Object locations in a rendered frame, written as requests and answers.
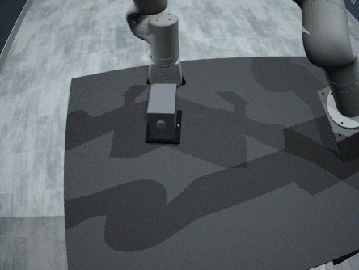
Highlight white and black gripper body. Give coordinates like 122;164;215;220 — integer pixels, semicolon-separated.
149;58;182;87

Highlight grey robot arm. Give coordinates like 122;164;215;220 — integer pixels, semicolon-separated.
126;0;359;129

